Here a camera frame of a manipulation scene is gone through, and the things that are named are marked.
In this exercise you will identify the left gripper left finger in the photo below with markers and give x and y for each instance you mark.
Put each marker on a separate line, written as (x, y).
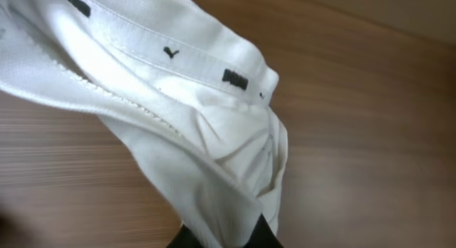
(184, 239)

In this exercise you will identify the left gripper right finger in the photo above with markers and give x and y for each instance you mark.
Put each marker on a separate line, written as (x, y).
(262, 236)

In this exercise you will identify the white t-shirt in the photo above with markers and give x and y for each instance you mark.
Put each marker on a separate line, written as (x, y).
(188, 97)

